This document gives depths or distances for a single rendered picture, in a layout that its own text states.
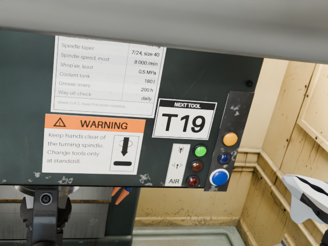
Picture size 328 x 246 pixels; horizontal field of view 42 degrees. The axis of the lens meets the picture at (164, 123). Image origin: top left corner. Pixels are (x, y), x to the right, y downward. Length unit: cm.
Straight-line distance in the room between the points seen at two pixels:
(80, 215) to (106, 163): 90
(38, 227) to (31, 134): 23
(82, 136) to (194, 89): 19
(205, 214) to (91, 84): 168
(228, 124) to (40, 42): 33
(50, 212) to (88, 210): 75
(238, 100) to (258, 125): 134
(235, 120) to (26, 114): 34
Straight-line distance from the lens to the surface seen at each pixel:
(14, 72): 64
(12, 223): 163
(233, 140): 74
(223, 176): 77
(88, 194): 154
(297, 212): 68
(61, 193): 91
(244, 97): 72
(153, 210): 216
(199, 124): 71
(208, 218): 228
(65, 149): 70
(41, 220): 86
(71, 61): 63
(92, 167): 72
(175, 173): 75
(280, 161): 198
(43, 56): 63
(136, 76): 65
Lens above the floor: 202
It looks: 26 degrees down
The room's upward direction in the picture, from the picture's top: 11 degrees clockwise
